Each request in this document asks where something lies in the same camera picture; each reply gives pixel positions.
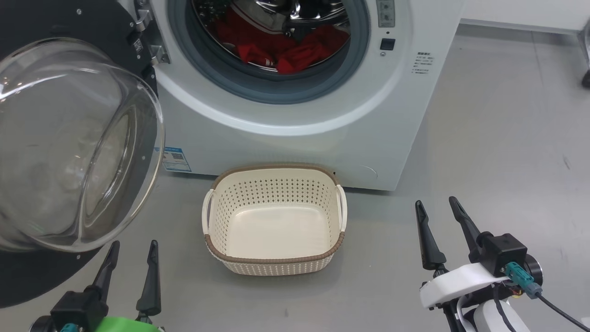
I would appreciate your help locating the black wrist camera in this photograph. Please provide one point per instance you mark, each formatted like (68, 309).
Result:
(502, 251)
(80, 306)

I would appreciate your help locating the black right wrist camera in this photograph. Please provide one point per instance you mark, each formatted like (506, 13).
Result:
(502, 251)

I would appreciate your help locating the cream perforated laundry basket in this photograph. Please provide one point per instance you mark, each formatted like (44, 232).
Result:
(276, 230)

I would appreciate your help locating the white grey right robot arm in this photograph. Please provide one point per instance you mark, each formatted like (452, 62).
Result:
(488, 321)

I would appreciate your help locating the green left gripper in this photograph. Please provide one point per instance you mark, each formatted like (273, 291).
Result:
(129, 325)

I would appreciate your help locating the white partition panel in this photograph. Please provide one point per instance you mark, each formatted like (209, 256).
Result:
(525, 11)

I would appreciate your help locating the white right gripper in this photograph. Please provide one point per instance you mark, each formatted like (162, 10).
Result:
(456, 283)

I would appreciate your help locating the silver metal partition leg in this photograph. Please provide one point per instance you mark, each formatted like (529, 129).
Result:
(586, 46)

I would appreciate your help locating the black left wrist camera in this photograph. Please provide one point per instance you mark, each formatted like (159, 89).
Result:
(80, 306)

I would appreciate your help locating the washing machine drum with clothes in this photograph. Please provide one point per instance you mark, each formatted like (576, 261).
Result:
(313, 11)

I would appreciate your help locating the white front-load washing machine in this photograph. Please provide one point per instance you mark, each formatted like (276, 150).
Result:
(322, 147)

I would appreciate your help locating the black round glass washer door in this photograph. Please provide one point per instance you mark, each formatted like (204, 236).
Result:
(69, 138)

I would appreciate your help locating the grey warning label sticker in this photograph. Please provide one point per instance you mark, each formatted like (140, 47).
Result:
(385, 13)

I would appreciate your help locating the blue energy label sticker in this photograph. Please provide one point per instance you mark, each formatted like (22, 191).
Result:
(176, 159)

